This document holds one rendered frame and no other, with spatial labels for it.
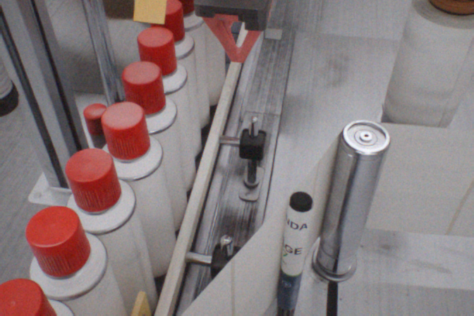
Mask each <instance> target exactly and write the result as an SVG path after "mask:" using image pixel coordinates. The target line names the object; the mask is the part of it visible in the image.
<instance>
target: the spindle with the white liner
mask: <svg viewBox="0 0 474 316"><path fill-rule="evenodd" d="M473 71H474V0H412V2H411V7H410V11H409V14H408V18H407V19H406V23H405V26H404V29H403V34H402V38H401V43H400V47H399V50H398V53H396V58H395V62H394V67H393V71H392V75H391V78H390V81H389V86H388V89H387V94H386V95H385V96H384V99H383V101H382V110H381V112H380V113H379V115H378V117H377V122H379V123H397V124H408V125H418V126H433V127H441V128H450V127H451V126H452V125H453V123H454V120H455V113H456V110H457V109H458V106H459V104H460V102H461V100H462V98H463V94H464V92H465V90H466V87H467V85H468V83H469V81H470V78H472V75H473Z"/></svg>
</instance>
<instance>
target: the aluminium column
mask: <svg viewBox="0 0 474 316"><path fill-rule="evenodd" d="M31 3H32V7H33V9H34V12H35V17H37V21H38V23H39V28H40V31H41V33H42V38H43V41H44V45H45V48H46V50H47V53H48V56H49V60H50V63H51V67H52V71H53V74H54V78H55V81H56V86H57V89H59V92H57V89H56V86H55V82H54V79H53V76H52V74H51V70H50V67H49V63H48V60H47V58H46V56H45V53H44V49H43V46H42V43H41V40H40V36H39V33H38V30H37V26H36V25H35V22H34V19H33V17H32V13H31V10H30V6H29V3H28V0H0V55H1V58H2V61H3V63H4V66H5V67H6V72H7V73H8V75H9V77H10V79H11V80H12V81H13V82H14V84H15V85H16V89H17V91H18V94H19V95H18V106H17V107H16V108H17V110H18V112H19V114H20V117H21V119H22V121H23V124H24V126H25V129H26V131H27V134H28V137H29V139H30V142H31V143H32V145H33V148H34V150H35V153H36V155H37V158H38V160H39V164H40V166H41V168H42V170H43V173H44V174H45V176H46V178H47V182H48V184H49V186H50V189H51V190H59V191H64V192H70V193H72V192H71V188H70V186H69V183H68V179H67V177H66V173H65V168H66V163H67V161H68V160H69V159H70V158H71V157H72V156H73V155H74V154H76V153H77V152H78V151H82V150H87V149H88V148H90V146H89V144H88V141H87V137H86V134H85V131H84V129H83V125H82V122H81V119H80V114H79V111H78V108H77V104H76V102H75V97H74V94H73V90H72V87H71V86H70V82H69V79H68V75H67V72H66V67H65V65H64V62H63V58H62V55H61V50H59V46H58V43H57V40H56V35H55V32H54V29H53V25H52V22H51V18H50V16H49V13H48V10H47V5H46V3H45V0H31ZM59 94H60V96H61V99H60V96H59ZM61 102H62V103H61ZM62 104H63V106H62ZM63 108H64V110H65V112H66V114H65V112H64V110H63ZM66 117H67V119H68V121H67V119H66ZM68 123H69V126H70V128H71V130H72V133H73V136H74V138H75V142H76V144H77V146H78V151H77V149H76V146H75V142H74V139H73V136H72V133H71V130H70V128H69V126H68Z"/></svg>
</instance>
